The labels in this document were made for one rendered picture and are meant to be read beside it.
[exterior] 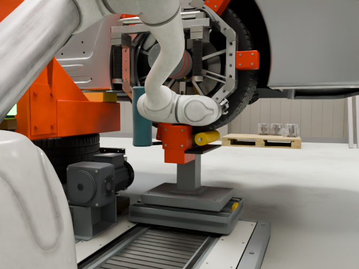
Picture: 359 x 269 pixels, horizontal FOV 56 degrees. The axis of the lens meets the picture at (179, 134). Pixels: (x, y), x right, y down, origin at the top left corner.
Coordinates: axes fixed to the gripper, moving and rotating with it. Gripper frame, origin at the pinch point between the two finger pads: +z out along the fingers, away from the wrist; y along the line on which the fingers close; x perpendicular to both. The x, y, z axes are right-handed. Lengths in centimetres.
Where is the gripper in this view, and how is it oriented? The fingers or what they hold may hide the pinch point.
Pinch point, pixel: (223, 110)
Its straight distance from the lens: 150.8
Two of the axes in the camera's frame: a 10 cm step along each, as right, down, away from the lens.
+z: 3.5, -0.7, 9.3
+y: 6.7, -6.8, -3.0
